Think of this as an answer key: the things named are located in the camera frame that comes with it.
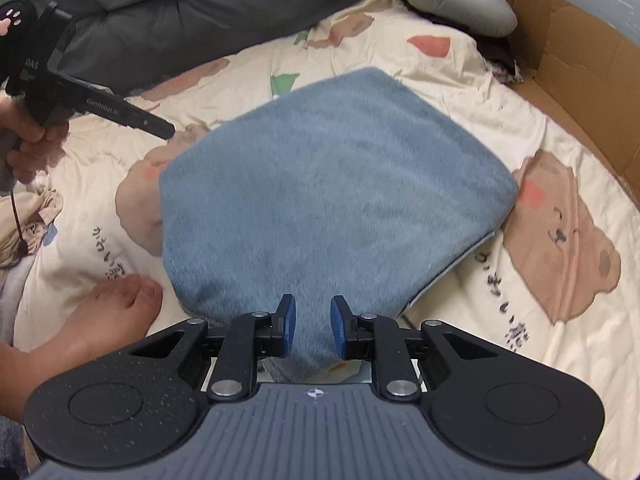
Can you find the cream printed bed sheet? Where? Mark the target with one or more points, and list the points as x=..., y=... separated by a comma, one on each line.
x=500, y=320

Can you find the large brown cardboard sheet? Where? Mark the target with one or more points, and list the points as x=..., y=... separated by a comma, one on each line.
x=580, y=70

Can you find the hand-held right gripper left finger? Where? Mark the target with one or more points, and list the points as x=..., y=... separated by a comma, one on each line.
x=289, y=325

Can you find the person's bare foot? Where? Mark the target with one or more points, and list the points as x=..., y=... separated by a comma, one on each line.
x=100, y=320

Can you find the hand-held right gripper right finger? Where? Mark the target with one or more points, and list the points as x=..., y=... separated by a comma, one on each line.
x=337, y=325

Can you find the beige crumpled cloth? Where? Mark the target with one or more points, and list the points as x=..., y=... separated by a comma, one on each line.
x=42, y=210

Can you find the light grey cloth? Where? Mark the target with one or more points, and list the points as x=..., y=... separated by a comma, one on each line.
x=12, y=300

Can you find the person's left hand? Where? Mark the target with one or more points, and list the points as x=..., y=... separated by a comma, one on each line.
x=37, y=152

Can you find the dark grey duvet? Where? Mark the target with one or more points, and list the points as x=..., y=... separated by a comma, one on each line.
x=200, y=5

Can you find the light blue denim pants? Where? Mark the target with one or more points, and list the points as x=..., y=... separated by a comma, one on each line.
x=340, y=185

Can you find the small patterned cloth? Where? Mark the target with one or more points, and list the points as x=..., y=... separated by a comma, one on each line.
x=507, y=72

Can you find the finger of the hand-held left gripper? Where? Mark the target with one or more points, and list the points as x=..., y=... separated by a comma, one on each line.
x=150, y=124

